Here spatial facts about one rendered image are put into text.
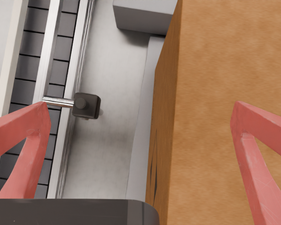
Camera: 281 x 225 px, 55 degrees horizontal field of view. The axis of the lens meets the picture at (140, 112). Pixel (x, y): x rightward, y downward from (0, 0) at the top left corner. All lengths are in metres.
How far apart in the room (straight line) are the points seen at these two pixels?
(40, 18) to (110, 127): 0.21
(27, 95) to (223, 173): 0.34
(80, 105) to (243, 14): 0.19
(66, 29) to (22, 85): 0.11
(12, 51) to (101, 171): 0.23
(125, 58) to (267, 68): 0.32
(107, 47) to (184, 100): 0.33
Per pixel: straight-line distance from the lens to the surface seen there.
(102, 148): 0.47
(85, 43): 0.49
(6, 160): 0.46
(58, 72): 0.44
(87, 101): 0.33
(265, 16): 0.21
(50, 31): 0.37
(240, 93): 0.19
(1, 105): 0.43
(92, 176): 0.48
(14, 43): 0.44
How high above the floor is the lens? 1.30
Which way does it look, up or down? 86 degrees down
